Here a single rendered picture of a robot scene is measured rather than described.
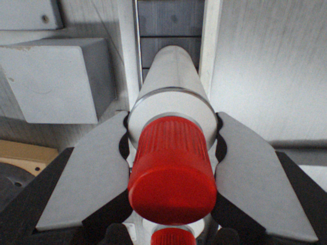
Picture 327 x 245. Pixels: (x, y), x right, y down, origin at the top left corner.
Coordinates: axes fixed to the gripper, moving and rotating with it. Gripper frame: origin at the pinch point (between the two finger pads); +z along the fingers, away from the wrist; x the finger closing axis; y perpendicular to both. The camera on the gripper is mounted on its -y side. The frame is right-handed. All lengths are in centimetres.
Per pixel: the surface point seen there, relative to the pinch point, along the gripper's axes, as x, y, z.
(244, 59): 11.0, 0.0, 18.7
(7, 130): -33.3, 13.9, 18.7
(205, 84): 3.9, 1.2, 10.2
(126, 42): -4.0, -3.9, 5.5
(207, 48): 3.7, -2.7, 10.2
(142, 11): -3.6, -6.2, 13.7
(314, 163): 25.0, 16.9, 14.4
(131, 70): -3.7, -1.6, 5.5
